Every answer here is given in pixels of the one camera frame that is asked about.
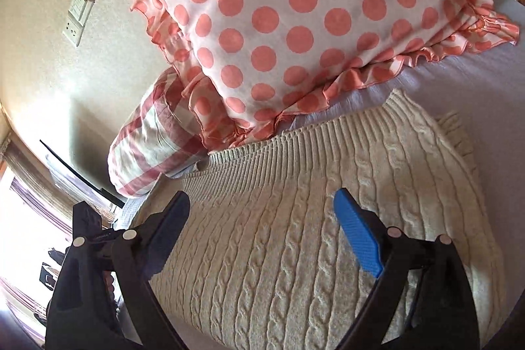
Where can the white wall switch plate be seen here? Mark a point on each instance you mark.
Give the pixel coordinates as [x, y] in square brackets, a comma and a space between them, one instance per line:
[81, 4]

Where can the red striped pillow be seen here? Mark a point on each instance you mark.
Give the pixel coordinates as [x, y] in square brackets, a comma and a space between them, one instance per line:
[156, 136]

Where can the pink polka dot pillow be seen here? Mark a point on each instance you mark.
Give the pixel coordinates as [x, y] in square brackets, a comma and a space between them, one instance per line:
[287, 22]

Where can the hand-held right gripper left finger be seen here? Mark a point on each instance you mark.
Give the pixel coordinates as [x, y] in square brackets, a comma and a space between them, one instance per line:
[170, 221]

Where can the dark flat television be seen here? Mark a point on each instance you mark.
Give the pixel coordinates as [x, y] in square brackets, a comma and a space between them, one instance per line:
[82, 175]

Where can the white wall socket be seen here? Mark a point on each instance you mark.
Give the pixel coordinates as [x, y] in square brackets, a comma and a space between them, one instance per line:
[73, 31]

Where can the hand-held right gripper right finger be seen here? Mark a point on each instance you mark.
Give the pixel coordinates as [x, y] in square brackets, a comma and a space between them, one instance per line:
[357, 229]

